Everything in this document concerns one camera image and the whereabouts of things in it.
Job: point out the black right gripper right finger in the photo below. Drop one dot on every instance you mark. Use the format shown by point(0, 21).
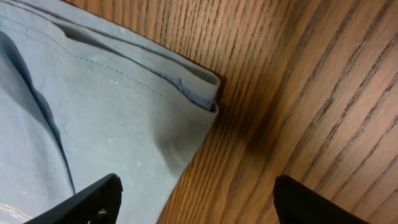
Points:
point(296, 203)

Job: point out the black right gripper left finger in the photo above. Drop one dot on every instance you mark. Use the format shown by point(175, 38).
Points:
point(99, 203)

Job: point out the light blue t-shirt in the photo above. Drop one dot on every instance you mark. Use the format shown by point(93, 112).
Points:
point(81, 98)

